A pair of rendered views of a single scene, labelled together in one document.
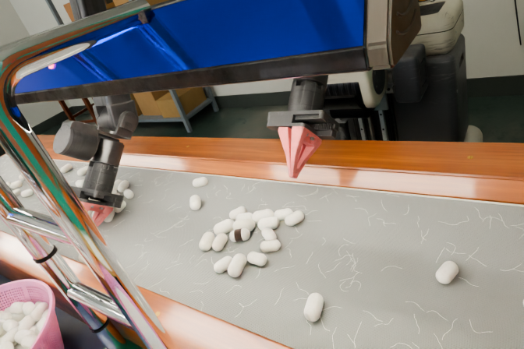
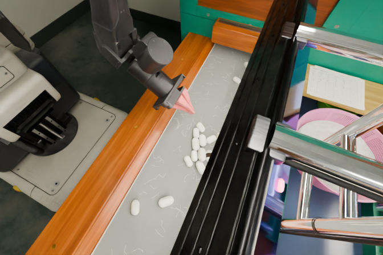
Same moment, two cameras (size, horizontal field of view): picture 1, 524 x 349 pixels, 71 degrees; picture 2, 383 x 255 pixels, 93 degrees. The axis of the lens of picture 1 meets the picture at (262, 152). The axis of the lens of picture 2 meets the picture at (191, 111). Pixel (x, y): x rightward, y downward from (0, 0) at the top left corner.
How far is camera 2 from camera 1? 62 cm
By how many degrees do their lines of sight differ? 75
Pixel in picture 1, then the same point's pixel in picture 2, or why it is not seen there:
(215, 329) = not seen: hidden behind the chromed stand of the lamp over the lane
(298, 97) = (165, 80)
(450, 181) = (193, 68)
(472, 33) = not seen: outside the picture
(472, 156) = (182, 58)
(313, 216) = (197, 120)
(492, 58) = not seen: outside the picture
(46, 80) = (280, 209)
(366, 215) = (201, 99)
